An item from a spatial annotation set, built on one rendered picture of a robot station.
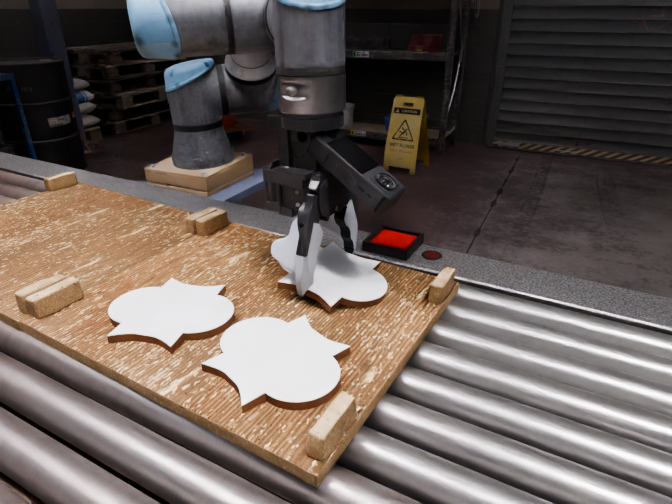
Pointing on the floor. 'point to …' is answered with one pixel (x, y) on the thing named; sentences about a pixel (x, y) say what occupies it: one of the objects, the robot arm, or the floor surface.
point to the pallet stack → (122, 85)
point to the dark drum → (41, 111)
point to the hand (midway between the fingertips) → (331, 272)
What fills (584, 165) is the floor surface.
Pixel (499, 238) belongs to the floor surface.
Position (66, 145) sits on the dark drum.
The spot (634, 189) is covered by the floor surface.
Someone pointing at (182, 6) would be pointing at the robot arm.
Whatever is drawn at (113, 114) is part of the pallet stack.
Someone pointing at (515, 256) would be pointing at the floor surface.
